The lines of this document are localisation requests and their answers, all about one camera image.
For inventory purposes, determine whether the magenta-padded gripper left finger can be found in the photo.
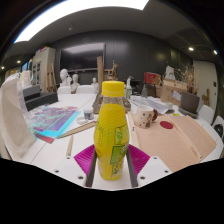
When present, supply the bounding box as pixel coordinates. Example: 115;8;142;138
52;143;98;188

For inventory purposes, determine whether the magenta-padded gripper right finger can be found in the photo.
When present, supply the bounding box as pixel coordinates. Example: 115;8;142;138
125;143;173;189

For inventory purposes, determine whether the yellow drink bottle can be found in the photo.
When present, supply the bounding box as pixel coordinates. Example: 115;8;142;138
93;80;130;181

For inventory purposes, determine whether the short wooden stick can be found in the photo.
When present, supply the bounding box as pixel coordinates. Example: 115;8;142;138
65;133;75;158

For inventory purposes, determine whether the red card sheet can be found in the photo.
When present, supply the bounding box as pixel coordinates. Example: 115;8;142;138
34;132;55;144

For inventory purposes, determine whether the long wooden ruler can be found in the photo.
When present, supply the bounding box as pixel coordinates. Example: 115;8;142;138
57;120;98;139

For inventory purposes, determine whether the flat round red coaster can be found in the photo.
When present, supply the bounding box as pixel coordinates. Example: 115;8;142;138
159;120;175;130

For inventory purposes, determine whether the small white-lidded paint jar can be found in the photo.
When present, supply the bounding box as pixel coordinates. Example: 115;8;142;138
82;106;95;121

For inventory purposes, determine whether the newspaper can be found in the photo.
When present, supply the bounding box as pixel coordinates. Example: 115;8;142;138
129;95;174;115

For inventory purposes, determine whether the large black flat box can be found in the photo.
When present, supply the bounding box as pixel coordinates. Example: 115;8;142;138
24;92;59;111

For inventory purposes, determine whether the white fabric panel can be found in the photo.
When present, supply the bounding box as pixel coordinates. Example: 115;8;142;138
0;76;37;159

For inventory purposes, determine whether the white chair with black bag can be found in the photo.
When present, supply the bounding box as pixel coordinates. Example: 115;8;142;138
211;114;224;141

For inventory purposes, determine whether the cardboard box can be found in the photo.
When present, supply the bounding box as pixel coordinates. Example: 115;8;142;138
160;78;188;107

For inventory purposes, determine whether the clear spray bottle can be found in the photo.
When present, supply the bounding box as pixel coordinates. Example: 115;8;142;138
125;75;134;100

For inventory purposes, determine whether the small black flat box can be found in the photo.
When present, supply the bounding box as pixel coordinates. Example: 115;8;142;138
22;84;42;101

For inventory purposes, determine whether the small white plaster bust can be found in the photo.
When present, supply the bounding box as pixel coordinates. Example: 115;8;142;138
90;77;100;94

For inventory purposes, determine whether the wooden easel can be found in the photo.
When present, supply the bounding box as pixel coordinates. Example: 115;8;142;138
45;62;58;93
104;59;120;81

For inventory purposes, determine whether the red box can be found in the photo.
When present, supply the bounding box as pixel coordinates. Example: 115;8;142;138
143;71;163;86

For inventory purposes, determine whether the white shelf cabinet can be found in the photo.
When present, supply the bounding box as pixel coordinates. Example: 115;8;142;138
31;47;57;93

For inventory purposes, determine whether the large ceiling light panel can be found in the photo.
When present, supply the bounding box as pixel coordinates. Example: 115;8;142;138
13;0;150;44

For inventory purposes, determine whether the white spotted mug brown handle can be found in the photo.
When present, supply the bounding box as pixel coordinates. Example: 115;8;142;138
134;104;159;129

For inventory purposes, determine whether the black wall screen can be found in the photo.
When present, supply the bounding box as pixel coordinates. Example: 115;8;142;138
59;42;107;72

